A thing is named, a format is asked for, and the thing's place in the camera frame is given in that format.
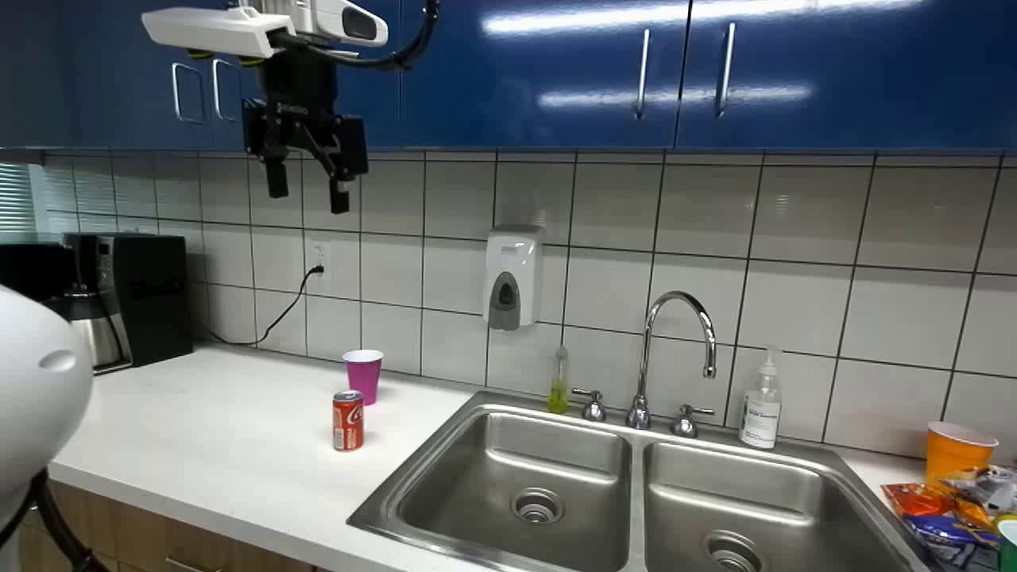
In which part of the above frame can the orange plastic cup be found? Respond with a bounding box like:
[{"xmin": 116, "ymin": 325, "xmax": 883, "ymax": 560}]
[{"xmin": 922, "ymin": 418, "xmax": 1001, "ymax": 503}]

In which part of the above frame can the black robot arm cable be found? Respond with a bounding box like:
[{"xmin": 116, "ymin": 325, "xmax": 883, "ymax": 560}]
[{"xmin": 338, "ymin": 0, "xmax": 446, "ymax": 72}]

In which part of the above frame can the chrome faucet knob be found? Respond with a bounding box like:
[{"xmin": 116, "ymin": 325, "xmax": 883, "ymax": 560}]
[
  {"xmin": 666, "ymin": 399, "xmax": 716, "ymax": 442},
  {"xmin": 574, "ymin": 387, "xmax": 613, "ymax": 425}
]

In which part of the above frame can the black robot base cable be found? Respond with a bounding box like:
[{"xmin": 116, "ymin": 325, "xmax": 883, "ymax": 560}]
[{"xmin": 0, "ymin": 470, "xmax": 111, "ymax": 572}]

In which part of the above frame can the red soda can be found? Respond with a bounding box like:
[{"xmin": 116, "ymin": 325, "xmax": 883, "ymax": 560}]
[{"xmin": 332, "ymin": 387, "xmax": 368, "ymax": 455}]

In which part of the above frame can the clear pump soap bottle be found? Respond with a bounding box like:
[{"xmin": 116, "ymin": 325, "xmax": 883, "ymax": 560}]
[{"xmin": 737, "ymin": 346, "xmax": 786, "ymax": 452}]

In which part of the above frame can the wooden lower cabinet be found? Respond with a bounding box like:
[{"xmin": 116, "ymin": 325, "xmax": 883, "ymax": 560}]
[{"xmin": 15, "ymin": 479, "xmax": 328, "ymax": 572}]

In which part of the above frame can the red snack packet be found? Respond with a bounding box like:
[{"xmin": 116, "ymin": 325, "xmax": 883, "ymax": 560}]
[{"xmin": 881, "ymin": 479, "xmax": 959, "ymax": 525}]

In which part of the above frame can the silver cabinet door handle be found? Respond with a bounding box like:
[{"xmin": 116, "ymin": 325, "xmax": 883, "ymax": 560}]
[
  {"xmin": 167, "ymin": 58, "xmax": 201, "ymax": 123},
  {"xmin": 631, "ymin": 24, "xmax": 656, "ymax": 119},
  {"xmin": 205, "ymin": 54, "xmax": 233, "ymax": 119},
  {"xmin": 716, "ymin": 19, "xmax": 739, "ymax": 119}
]

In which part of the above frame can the chrome gooseneck faucet spout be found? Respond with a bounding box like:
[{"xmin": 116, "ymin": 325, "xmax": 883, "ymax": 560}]
[{"xmin": 624, "ymin": 289, "xmax": 725, "ymax": 432}]

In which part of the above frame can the steel coffee carafe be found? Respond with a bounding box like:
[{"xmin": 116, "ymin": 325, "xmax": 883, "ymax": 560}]
[{"xmin": 50, "ymin": 283, "xmax": 131, "ymax": 374}]

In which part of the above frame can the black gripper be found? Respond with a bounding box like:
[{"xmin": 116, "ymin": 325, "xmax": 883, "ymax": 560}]
[{"xmin": 238, "ymin": 47, "xmax": 372, "ymax": 216}]

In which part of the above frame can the white wall soap dispenser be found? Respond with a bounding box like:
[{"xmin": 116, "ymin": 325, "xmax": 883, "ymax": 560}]
[{"xmin": 484, "ymin": 231, "xmax": 544, "ymax": 334}]

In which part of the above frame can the black box appliance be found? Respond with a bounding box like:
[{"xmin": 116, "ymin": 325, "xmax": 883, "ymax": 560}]
[{"xmin": 0, "ymin": 241, "xmax": 75, "ymax": 308}]

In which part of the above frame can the black coffee maker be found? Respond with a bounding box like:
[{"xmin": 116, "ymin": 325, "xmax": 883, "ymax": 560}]
[{"xmin": 65, "ymin": 231, "xmax": 197, "ymax": 370}]

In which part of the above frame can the magenta plastic cup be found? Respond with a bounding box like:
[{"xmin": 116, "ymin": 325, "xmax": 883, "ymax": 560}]
[{"xmin": 341, "ymin": 346, "xmax": 388, "ymax": 410}]

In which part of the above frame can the stainless steel double sink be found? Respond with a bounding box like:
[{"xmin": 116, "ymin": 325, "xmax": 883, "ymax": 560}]
[{"xmin": 346, "ymin": 390, "xmax": 939, "ymax": 572}]

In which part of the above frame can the black power cord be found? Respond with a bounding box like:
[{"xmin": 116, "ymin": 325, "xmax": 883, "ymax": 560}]
[{"xmin": 250, "ymin": 262, "xmax": 328, "ymax": 350}]

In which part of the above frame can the silver snack wrapper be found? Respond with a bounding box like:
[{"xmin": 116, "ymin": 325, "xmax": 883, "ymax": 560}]
[{"xmin": 947, "ymin": 460, "xmax": 1017, "ymax": 509}]

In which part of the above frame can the green plastic cup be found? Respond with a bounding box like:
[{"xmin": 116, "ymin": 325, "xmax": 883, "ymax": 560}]
[{"xmin": 995, "ymin": 519, "xmax": 1017, "ymax": 572}]

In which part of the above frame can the green dish soap bottle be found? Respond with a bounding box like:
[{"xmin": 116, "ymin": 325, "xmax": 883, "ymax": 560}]
[{"xmin": 544, "ymin": 346, "xmax": 574, "ymax": 417}]

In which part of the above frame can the blue glossy cabinet door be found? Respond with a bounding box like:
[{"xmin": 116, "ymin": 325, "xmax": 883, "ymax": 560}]
[
  {"xmin": 411, "ymin": 0, "xmax": 686, "ymax": 155},
  {"xmin": 0, "ymin": 0, "xmax": 205, "ymax": 153},
  {"xmin": 679, "ymin": 0, "xmax": 1017, "ymax": 159},
  {"xmin": 201, "ymin": 0, "xmax": 418, "ymax": 153}
]

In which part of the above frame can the blue snack packet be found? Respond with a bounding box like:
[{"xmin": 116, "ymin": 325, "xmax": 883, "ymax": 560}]
[{"xmin": 904, "ymin": 510, "xmax": 982, "ymax": 560}]

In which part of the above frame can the white wall outlet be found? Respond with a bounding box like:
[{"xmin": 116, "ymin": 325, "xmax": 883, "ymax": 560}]
[{"xmin": 303, "ymin": 236, "xmax": 334, "ymax": 283}]

